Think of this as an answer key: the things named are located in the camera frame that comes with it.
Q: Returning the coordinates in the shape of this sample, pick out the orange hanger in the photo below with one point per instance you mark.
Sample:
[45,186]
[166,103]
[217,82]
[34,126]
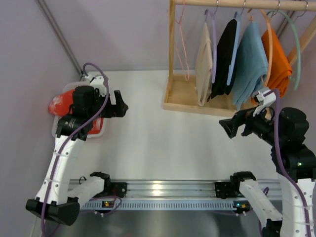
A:
[270,49]

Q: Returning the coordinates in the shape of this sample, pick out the light blue trousers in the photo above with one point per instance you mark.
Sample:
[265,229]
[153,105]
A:
[242,84]

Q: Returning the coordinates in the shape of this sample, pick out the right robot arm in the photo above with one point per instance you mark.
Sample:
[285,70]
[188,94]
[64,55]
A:
[295,166]

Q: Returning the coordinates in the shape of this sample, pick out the black trousers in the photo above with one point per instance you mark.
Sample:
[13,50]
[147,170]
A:
[224,56]

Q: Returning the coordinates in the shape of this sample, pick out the grey cable duct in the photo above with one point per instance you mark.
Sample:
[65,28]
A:
[189,204]

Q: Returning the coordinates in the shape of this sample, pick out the purple hanger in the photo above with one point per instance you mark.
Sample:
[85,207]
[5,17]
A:
[214,36]

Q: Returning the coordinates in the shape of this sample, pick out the red white cloth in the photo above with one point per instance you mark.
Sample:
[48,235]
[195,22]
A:
[60,107]

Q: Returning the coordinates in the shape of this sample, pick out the wooden clothes rack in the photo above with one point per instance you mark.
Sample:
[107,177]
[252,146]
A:
[181,95]

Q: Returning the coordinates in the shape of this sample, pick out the orange trousers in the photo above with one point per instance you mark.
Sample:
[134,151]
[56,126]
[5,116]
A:
[281,69]

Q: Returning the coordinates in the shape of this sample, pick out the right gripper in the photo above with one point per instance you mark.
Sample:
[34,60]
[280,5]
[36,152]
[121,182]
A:
[246,124]

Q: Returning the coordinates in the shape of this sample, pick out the white plastic basket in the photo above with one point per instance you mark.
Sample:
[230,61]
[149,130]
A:
[71,86]

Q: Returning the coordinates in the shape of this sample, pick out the pink hanger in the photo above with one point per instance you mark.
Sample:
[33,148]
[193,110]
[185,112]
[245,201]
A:
[184,64]

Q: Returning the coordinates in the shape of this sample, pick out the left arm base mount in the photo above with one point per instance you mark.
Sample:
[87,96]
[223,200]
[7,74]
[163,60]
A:
[118,189]

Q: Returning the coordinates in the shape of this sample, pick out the green hanger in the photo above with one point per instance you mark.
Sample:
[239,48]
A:
[297,41]

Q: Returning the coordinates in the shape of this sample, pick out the aluminium rail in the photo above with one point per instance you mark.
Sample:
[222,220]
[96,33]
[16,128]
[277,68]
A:
[170,188]

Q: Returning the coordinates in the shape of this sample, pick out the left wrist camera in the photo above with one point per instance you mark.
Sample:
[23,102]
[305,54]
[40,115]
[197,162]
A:
[97,82]

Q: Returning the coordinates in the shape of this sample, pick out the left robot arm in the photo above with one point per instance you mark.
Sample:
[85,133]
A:
[54,201]

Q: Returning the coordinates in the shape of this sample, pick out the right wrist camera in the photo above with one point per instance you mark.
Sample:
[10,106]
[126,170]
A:
[264,98]

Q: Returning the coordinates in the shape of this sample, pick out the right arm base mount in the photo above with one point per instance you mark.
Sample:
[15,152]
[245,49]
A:
[225,190]

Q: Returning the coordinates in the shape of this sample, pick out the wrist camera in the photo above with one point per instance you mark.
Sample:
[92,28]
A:
[264,98]
[97,82]

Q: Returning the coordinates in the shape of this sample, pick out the blue hanger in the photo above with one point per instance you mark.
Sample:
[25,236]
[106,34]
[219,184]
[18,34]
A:
[237,17]

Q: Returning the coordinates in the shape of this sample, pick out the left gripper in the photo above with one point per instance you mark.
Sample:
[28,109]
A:
[114,106]

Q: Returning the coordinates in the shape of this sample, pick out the beige trousers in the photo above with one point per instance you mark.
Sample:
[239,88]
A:
[203,67]

